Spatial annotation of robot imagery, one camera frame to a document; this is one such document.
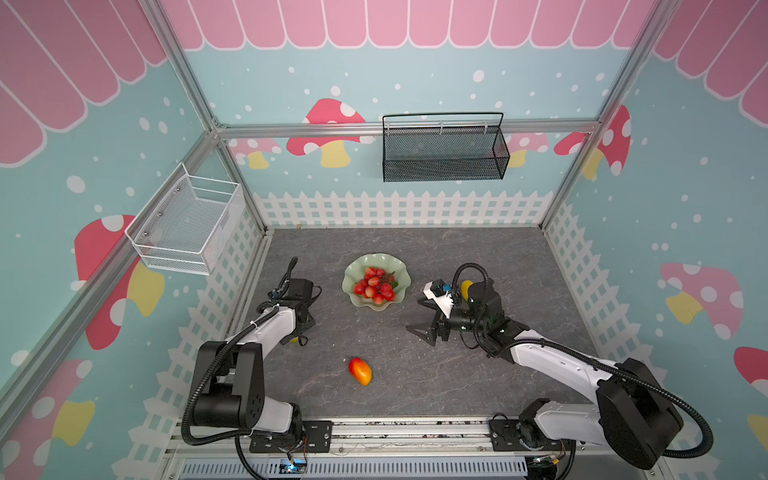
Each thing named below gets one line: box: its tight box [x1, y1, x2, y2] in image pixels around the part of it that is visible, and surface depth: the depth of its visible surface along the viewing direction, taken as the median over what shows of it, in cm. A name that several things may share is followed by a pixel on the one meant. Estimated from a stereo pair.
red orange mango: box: [348, 357, 373, 387], surface depth 84 cm
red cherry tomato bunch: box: [353, 267, 396, 305], surface depth 99 cm
